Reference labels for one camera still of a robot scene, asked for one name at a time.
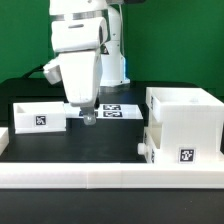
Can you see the white marker base plate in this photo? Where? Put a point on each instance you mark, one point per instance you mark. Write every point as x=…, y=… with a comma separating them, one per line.
x=108, y=111

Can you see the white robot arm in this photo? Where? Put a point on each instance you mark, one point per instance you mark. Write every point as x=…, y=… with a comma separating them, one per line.
x=112, y=56

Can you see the white left fence wall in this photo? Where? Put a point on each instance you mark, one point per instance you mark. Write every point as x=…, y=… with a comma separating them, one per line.
x=4, y=139

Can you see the white drawer box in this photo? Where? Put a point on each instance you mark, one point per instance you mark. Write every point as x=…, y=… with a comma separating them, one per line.
x=146, y=148
x=39, y=117

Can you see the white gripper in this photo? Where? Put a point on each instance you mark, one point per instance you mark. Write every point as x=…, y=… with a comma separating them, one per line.
x=78, y=45

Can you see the white front drawer box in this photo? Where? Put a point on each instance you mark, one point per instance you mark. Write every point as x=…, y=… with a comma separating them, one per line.
x=146, y=148

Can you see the white drawer cabinet frame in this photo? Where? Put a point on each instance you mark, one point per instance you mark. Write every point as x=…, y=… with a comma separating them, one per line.
x=186, y=125

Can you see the white front fence wall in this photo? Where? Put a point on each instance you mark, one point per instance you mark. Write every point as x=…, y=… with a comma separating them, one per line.
x=106, y=175

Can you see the white fence wall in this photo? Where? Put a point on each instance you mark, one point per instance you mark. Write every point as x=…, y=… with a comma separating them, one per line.
x=4, y=139
x=106, y=175

